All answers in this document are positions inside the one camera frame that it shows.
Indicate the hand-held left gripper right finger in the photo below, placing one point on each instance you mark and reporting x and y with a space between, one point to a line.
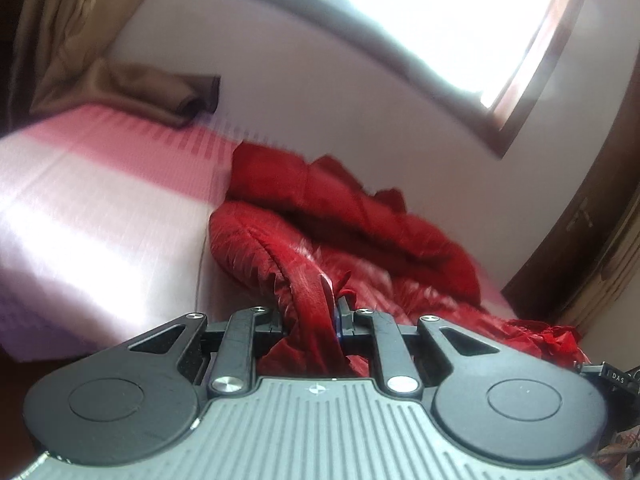
344 317

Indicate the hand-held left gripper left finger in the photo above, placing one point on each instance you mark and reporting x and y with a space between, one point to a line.
265 318

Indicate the red puffer jacket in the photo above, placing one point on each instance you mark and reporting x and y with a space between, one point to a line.
350 220

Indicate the dark wooden door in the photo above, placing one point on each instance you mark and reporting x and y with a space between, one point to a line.
565 260

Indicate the pink checked bed sheet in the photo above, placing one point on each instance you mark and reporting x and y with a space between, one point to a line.
100 200

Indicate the wooden framed window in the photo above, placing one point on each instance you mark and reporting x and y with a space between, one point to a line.
450 20

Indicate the brown curtain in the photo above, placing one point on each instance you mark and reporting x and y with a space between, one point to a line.
70 45

